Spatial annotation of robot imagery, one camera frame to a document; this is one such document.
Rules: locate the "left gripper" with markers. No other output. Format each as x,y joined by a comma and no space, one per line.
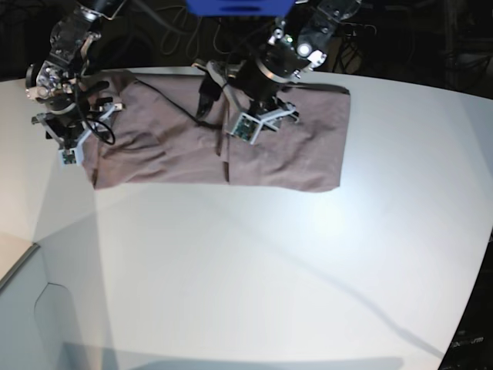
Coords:
264,105

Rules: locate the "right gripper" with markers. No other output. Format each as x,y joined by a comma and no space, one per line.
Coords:
72,130

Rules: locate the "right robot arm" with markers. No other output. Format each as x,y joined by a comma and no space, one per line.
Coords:
56,83

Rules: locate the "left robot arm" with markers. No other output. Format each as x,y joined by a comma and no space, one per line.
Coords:
278,53

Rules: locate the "blue box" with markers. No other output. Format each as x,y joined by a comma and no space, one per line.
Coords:
223,8

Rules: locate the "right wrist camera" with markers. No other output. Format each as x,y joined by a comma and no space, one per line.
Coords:
71,156

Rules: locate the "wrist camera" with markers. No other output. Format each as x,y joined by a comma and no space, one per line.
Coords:
71,156
246,128

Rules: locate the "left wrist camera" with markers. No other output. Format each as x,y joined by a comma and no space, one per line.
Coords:
246,128

